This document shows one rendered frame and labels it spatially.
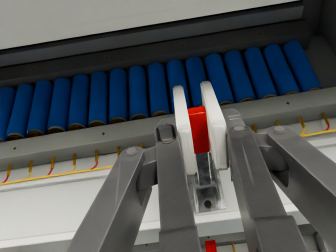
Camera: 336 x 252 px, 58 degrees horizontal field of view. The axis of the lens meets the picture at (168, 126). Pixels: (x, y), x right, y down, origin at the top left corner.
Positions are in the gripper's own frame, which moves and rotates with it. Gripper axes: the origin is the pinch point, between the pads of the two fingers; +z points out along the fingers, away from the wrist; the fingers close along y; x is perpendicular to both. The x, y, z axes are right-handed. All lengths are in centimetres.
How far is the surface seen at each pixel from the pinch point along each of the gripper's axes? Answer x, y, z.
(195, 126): -0.3, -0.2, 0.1
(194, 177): -6.9, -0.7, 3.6
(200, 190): -7.6, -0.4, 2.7
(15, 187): -6.0, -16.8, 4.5
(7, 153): -3.2, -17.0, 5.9
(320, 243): -24.3, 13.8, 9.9
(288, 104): -2.9, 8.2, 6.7
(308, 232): -23.4, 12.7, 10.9
